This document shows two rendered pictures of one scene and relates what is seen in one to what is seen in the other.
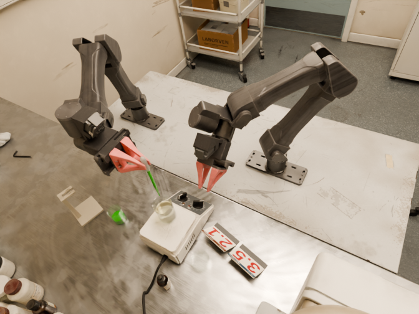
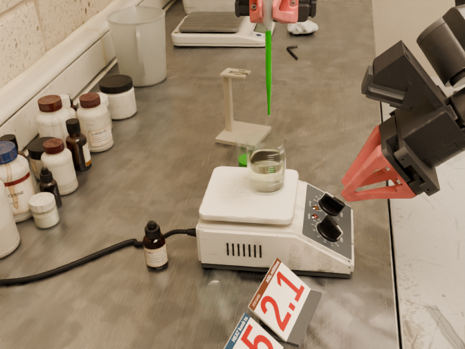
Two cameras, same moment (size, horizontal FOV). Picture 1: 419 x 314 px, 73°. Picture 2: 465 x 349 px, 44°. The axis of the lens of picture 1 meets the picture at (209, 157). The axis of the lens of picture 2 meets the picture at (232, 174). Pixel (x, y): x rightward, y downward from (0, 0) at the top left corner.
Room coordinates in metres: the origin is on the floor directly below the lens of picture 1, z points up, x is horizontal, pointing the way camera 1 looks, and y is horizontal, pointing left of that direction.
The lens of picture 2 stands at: (0.07, -0.41, 1.41)
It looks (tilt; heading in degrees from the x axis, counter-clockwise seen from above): 32 degrees down; 63
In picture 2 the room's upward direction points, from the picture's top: 3 degrees counter-clockwise
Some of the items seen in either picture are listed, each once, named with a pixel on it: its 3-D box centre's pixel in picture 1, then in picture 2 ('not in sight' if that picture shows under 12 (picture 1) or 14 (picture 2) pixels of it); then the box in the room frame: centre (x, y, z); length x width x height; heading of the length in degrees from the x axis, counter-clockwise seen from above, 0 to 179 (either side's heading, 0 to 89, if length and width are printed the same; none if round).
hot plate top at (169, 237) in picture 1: (168, 224); (250, 193); (0.38, 0.15, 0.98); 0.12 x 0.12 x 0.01; 52
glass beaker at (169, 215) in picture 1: (164, 210); (264, 163); (0.40, 0.14, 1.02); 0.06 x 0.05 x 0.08; 176
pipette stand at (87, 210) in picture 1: (78, 201); (242, 104); (0.52, 0.43, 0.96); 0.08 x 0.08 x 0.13; 37
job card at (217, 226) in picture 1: (220, 236); (286, 300); (0.34, 0.01, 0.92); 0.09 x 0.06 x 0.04; 37
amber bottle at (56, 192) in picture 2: not in sight; (48, 187); (0.16, 0.39, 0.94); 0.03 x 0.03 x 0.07
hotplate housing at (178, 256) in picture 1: (176, 223); (270, 221); (0.40, 0.13, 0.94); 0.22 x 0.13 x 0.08; 142
